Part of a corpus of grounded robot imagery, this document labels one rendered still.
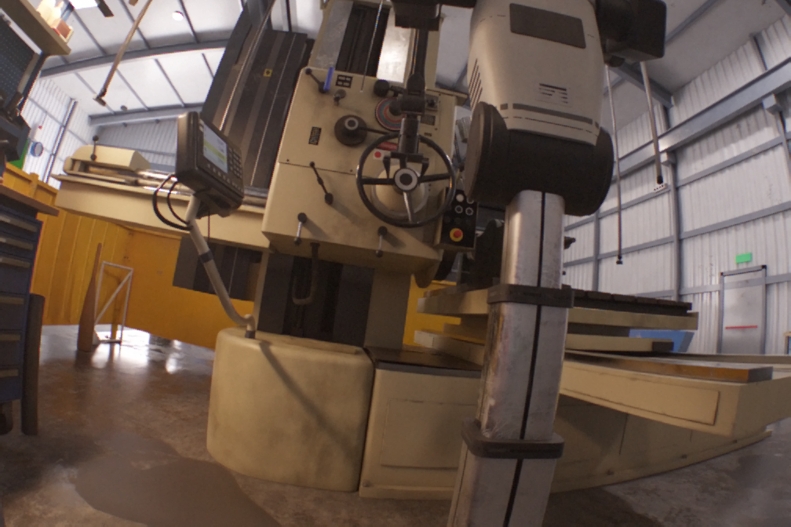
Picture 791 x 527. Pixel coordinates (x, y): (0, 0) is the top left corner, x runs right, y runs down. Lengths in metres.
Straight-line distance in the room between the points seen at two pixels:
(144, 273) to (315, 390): 3.16
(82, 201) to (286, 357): 1.45
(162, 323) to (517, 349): 4.07
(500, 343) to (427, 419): 1.22
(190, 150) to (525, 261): 0.95
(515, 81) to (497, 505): 0.59
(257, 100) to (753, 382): 2.68
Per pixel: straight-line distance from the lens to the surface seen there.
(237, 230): 1.94
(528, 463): 0.56
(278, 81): 2.68
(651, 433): 2.47
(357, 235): 1.60
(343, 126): 1.69
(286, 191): 1.65
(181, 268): 2.41
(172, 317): 4.33
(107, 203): 2.28
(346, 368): 1.63
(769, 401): 1.03
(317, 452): 1.73
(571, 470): 2.16
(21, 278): 1.72
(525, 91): 0.58
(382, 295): 2.25
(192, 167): 1.16
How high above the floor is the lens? 0.79
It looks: 13 degrees up
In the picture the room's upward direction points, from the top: 8 degrees clockwise
